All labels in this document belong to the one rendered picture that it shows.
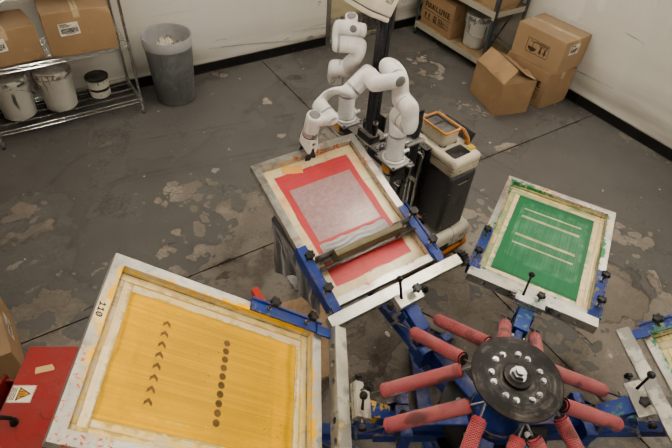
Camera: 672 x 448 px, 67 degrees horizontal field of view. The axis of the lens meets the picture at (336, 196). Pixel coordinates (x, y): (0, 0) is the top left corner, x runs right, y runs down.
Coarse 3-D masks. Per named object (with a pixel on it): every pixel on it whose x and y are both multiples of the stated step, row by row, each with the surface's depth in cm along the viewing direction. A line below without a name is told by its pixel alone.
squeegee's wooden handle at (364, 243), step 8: (400, 224) 231; (376, 232) 227; (384, 232) 227; (392, 232) 229; (360, 240) 223; (368, 240) 223; (376, 240) 227; (344, 248) 219; (352, 248) 220; (360, 248) 224; (336, 256) 217; (344, 256) 221
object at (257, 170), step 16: (320, 144) 257; (336, 144) 259; (352, 144) 263; (272, 160) 246; (288, 160) 248; (368, 160) 258; (256, 176) 239; (272, 192) 236; (384, 192) 251; (272, 208) 233; (288, 224) 228; (416, 240) 240; (400, 272) 226; (368, 288) 218
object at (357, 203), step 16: (336, 160) 258; (320, 176) 250; (336, 176) 252; (352, 176) 254; (336, 192) 247; (352, 192) 249; (368, 192) 251; (352, 208) 244; (368, 208) 246; (352, 224) 239; (368, 224) 241; (400, 240) 239; (368, 256) 231; (384, 256) 233; (400, 256) 235
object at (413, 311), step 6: (408, 306) 212; (414, 306) 212; (408, 312) 210; (414, 312) 211; (420, 312) 211; (408, 318) 211; (414, 318) 209; (420, 318) 210; (414, 324) 208; (420, 324) 209; (426, 324) 209
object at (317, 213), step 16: (288, 176) 247; (304, 176) 249; (288, 192) 242; (304, 192) 243; (320, 192) 245; (304, 208) 238; (320, 208) 240; (336, 208) 242; (304, 224) 234; (320, 224) 235; (336, 224) 237; (320, 240) 231; (336, 272) 224; (352, 272) 225
